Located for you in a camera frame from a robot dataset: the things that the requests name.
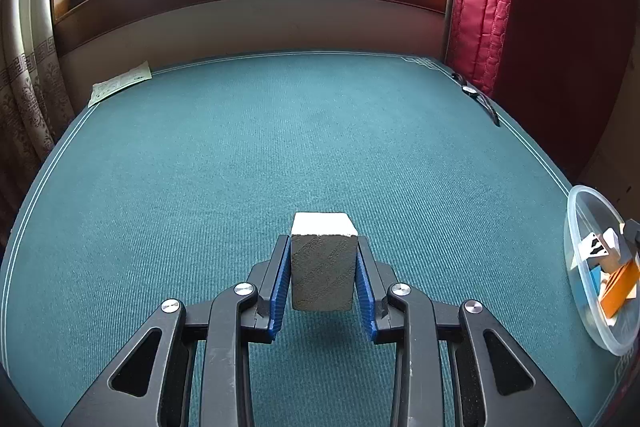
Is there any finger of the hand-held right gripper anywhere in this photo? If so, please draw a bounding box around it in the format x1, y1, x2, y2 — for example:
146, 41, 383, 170
621, 219, 640, 258

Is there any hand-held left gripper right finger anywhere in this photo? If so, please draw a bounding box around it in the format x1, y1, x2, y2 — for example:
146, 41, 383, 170
356, 234, 583, 427

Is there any green felt table cover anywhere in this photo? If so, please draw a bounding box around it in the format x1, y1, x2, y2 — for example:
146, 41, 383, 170
0, 52, 640, 427

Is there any printed paper sheet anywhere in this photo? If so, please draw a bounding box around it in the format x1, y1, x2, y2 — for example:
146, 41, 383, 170
87, 61, 152, 108

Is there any orange wooden block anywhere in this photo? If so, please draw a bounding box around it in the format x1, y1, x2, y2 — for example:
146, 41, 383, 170
600, 257, 640, 318

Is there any white striped triangular block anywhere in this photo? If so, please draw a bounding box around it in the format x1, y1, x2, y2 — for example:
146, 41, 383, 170
577, 228, 623, 270

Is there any beige patterned curtain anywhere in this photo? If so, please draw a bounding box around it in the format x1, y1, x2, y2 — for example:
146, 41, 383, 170
0, 0, 76, 238

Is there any rectangular wooden block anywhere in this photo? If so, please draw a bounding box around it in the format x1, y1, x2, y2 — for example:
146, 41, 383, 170
602, 254, 626, 278

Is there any plain cream triangular block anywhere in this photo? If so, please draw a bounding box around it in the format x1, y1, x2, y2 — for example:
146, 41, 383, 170
290, 212, 360, 313

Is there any black strap wristwatch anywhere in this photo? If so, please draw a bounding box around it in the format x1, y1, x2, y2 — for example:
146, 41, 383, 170
450, 71, 501, 128

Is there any clear plastic container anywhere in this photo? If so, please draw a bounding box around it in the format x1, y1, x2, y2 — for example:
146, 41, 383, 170
564, 184, 640, 356

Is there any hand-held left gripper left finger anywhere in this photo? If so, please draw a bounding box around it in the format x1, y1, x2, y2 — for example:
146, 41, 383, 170
62, 234, 292, 427

